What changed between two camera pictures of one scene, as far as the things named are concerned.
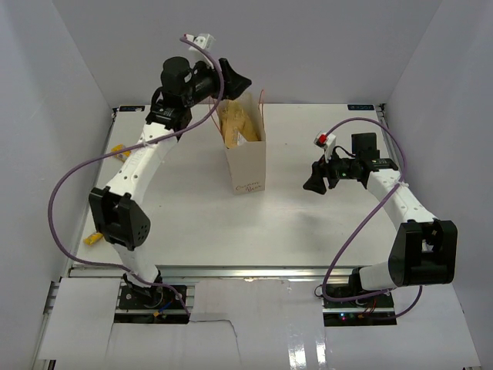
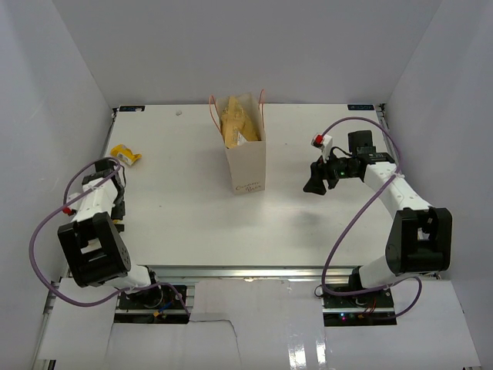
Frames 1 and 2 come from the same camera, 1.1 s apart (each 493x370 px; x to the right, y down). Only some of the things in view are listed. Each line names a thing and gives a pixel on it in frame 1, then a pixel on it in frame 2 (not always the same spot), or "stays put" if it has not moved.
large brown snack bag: (234, 122) stays put
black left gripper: (233, 84) to (120, 211)
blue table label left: (132, 108) stays put
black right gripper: (320, 171) stays put
